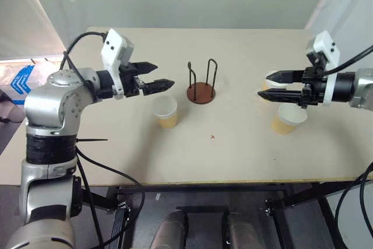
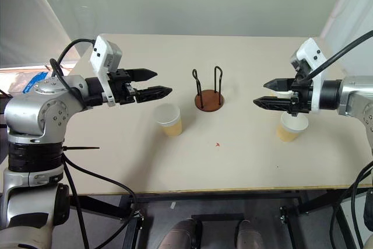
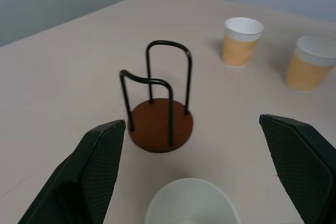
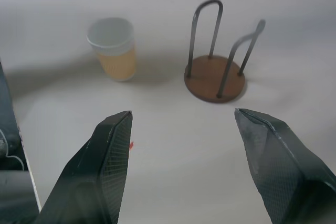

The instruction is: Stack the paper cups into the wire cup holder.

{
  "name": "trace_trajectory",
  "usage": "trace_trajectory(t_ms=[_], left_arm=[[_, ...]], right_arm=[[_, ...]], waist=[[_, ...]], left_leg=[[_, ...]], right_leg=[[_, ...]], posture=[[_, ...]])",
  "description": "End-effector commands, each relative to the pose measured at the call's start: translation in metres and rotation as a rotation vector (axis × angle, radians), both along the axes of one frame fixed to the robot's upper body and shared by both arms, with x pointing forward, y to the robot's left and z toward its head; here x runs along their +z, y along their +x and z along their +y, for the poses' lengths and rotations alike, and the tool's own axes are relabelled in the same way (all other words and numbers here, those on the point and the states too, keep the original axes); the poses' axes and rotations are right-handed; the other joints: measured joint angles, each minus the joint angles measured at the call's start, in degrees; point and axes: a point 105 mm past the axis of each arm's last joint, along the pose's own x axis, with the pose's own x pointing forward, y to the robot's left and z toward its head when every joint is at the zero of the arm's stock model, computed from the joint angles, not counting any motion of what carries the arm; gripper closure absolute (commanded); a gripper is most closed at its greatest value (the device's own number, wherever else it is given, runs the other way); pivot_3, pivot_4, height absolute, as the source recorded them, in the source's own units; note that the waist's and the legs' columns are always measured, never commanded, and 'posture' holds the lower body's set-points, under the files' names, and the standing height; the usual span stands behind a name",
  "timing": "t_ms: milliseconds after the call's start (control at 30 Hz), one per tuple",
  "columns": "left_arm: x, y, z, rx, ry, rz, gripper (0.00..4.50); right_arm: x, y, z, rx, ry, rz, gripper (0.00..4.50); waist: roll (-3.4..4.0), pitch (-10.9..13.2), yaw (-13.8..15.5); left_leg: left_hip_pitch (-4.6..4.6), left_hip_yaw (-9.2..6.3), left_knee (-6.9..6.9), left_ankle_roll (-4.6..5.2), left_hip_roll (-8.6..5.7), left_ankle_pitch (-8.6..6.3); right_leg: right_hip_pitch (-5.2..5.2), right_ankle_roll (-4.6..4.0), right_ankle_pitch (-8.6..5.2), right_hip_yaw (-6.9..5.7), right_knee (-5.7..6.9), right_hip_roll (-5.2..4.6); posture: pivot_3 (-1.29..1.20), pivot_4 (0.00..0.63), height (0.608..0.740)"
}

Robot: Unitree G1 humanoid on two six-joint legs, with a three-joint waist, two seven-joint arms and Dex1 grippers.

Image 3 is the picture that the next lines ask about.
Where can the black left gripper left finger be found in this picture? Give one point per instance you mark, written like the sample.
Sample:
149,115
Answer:
89,171

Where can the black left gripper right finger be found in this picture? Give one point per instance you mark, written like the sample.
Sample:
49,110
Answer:
302,161

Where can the orange and white paper cup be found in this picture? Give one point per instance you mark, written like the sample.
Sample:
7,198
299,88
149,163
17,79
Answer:
309,66
193,203
240,43

